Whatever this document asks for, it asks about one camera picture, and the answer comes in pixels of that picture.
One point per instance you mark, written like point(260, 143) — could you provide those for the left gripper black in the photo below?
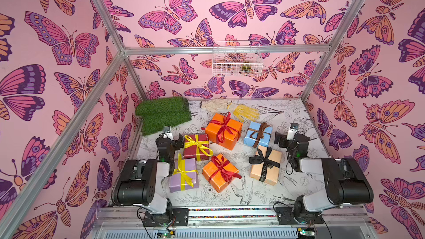
point(177, 143)

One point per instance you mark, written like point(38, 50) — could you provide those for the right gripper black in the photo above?
point(282, 140)

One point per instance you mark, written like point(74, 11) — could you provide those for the peach gift box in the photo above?
point(265, 166)

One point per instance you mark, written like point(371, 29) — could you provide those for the brown ribbon bow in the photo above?
point(259, 131)

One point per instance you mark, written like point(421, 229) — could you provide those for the light blue gift box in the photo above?
point(258, 134)

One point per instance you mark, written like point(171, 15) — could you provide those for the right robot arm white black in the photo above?
point(344, 181)

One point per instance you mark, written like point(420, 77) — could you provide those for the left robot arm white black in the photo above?
point(140, 182)

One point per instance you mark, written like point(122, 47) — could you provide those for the yellow ribbon on purple box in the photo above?
point(183, 172)

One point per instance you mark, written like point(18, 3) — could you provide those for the purple gift box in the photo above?
point(183, 176)

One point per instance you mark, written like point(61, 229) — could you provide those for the yellow ribbon on red box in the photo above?
point(198, 144)

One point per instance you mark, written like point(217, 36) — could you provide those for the red ribbon on back box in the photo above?
point(224, 127)

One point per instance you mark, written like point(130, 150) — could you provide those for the large orange gift box back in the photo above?
point(230, 140)

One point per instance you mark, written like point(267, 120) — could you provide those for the orange gift box front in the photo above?
point(217, 182)

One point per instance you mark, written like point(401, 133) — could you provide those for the red ribbon on front box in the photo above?
point(221, 163)

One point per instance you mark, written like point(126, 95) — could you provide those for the green artificial grass mat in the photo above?
point(162, 112)

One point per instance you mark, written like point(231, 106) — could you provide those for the white work glove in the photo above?
point(216, 106)

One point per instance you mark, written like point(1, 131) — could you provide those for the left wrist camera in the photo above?
point(167, 132)

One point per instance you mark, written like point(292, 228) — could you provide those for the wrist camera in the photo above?
point(167, 132)
point(292, 131)

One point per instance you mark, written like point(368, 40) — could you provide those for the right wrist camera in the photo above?
point(292, 131)

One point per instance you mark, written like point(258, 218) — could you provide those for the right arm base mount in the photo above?
point(298, 217)

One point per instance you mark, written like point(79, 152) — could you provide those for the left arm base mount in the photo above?
point(166, 217)

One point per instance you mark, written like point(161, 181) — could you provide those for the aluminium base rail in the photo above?
point(234, 222)

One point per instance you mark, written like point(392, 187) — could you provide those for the white wire basket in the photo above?
point(237, 61)

